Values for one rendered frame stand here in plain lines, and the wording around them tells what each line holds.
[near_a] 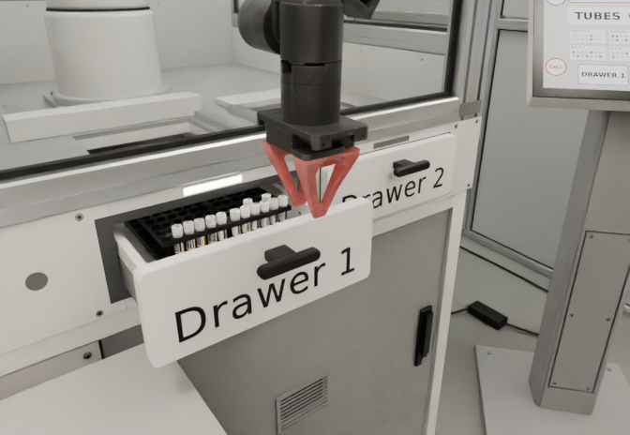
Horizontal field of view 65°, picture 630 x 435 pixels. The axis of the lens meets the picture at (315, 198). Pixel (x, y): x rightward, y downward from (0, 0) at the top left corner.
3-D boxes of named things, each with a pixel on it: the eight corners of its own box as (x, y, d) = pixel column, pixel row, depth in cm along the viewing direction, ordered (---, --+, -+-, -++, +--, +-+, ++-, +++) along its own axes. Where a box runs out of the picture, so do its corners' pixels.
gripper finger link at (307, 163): (317, 193, 56) (318, 112, 52) (358, 216, 51) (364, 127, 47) (265, 207, 52) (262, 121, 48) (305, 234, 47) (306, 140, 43)
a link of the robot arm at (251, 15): (336, -103, 39) (399, -36, 45) (269, -90, 48) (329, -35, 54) (265, 32, 40) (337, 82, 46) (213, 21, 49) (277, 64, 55)
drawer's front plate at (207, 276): (369, 277, 65) (374, 200, 60) (153, 370, 49) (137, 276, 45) (361, 271, 66) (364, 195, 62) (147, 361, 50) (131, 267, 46)
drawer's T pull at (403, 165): (430, 169, 80) (431, 160, 79) (397, 178, 75) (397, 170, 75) (413, 162, 82) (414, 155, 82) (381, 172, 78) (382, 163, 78)
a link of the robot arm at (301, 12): (300, -9, 39) (357, -9, 42) (262, -12, 45) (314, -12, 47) (300, 78, 42) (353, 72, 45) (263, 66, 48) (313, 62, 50)
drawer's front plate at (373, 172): (451, 192, 91) (457, 134, 87) (326, 235, 75) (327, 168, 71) (443, 189, 92) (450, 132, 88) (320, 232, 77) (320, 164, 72)
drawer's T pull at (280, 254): (322, 260, 53) (322, 248, 53) (262, 282, 49) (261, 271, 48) (302, 247, 56) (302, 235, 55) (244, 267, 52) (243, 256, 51)
